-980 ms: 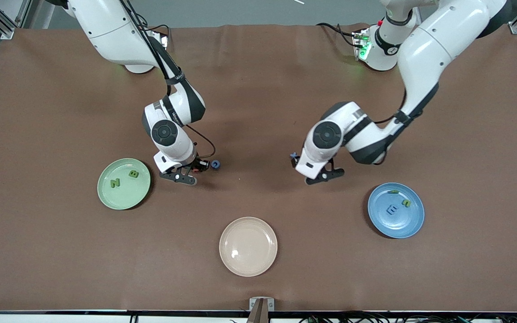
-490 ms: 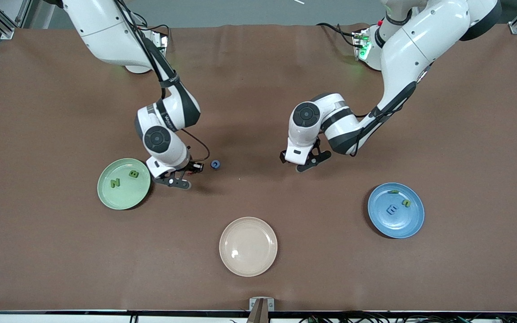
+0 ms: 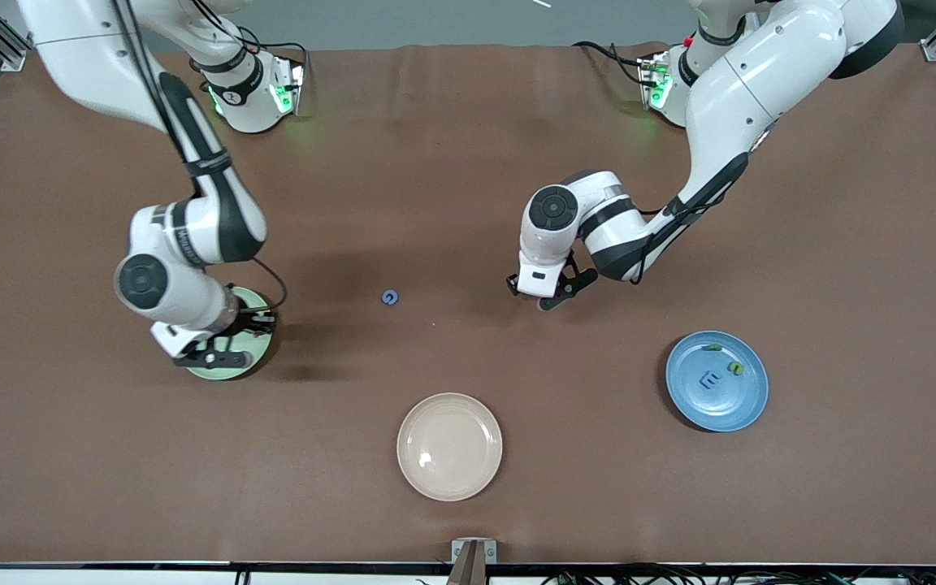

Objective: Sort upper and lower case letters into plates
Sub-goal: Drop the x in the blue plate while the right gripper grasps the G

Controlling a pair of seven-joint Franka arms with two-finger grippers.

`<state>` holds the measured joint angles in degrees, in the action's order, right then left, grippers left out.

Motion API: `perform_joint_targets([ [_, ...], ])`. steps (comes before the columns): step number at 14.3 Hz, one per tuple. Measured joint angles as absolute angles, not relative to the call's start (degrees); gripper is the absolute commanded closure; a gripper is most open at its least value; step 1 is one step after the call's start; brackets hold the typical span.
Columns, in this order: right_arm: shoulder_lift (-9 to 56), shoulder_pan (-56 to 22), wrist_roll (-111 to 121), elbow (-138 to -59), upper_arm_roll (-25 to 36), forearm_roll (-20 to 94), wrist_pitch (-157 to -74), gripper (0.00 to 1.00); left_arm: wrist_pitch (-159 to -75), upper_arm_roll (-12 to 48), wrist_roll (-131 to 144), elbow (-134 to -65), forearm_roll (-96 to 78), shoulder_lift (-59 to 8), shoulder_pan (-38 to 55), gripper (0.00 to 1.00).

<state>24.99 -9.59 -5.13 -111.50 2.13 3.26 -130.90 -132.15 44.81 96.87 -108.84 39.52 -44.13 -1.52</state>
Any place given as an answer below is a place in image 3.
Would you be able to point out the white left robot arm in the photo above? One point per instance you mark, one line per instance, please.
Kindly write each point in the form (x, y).
(728, 106)

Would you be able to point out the blue letter m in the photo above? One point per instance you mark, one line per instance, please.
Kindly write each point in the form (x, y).
(710, 380)

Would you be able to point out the blue letter G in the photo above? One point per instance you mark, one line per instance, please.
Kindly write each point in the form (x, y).
(387, 301)

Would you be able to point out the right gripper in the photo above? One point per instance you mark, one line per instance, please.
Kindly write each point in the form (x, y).
(249, 319)

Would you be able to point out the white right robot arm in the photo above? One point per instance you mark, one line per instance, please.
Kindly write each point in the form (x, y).
(94, 49)

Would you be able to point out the blue plate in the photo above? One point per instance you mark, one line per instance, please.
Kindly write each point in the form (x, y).
(716, 406)

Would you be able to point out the green plate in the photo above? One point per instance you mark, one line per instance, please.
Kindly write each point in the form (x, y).
(263, 347)

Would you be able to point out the brown table mat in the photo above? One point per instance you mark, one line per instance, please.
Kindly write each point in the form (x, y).
(468, 162)

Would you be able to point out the beige plate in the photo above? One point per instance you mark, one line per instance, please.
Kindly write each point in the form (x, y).
(449, 447)

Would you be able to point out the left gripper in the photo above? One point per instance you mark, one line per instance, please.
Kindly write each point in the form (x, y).
(510, 279)

